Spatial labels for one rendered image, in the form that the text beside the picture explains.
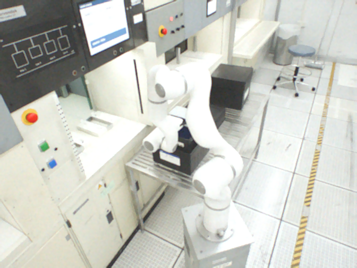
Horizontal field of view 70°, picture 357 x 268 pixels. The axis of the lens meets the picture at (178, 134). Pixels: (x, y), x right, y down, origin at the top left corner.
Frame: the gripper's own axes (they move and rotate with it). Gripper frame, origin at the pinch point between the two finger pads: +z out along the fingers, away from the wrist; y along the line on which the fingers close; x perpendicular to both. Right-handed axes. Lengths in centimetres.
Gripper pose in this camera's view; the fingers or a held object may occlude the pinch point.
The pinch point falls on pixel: (180, 115)
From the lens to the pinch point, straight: 149.3
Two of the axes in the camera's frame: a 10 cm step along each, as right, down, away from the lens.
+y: 8.6, 2.8, -4.3
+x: -0.5, -8.0, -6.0
